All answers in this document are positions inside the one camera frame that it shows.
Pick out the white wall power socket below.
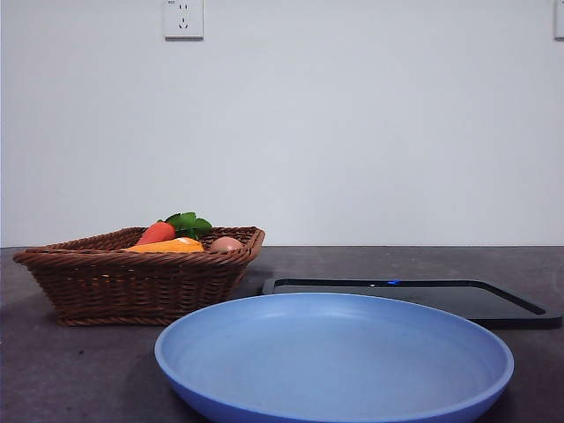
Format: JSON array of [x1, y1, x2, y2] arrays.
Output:
[[164, 0, 205, 42]]

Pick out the blue round plate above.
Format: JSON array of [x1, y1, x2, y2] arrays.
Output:
[[153, 292, 516, 423]]

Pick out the brown egg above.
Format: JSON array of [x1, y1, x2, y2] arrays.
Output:
[[208, 236, 245, 254]]

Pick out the black rectangular tray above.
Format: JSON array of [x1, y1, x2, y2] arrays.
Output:
[[262, 278, 564, 330]]

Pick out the brown wicker basket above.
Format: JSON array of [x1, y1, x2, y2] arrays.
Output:
[[12, 226, 267, 328]]

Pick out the yellow-orange corn cob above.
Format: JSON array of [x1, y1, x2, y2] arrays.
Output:
[[125, 236, 206, 254]]

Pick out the orange carrot with green leaves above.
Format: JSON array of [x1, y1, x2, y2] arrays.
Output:
[[135, 211, 213, 247]]

